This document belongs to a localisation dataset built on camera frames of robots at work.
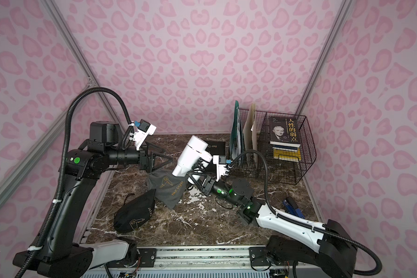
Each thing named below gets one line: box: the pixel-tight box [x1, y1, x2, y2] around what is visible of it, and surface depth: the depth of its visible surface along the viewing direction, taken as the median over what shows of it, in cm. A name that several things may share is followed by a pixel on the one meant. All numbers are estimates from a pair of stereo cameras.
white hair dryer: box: [172, 134, 214, 185], surface depth 62 cm
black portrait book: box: [269, 116, 301, 148], surface depth 92 cm
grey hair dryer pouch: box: [148, 166, 189, 211], surface depth 91 cm
